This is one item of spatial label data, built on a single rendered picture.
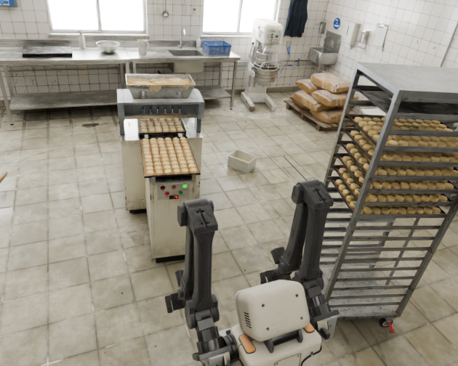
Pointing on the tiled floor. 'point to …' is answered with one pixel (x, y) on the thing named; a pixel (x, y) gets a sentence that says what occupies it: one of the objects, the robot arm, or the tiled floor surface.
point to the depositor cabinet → (138, 197)
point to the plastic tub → (241, 161)
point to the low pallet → (315, 118)
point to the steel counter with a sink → (190, 63)
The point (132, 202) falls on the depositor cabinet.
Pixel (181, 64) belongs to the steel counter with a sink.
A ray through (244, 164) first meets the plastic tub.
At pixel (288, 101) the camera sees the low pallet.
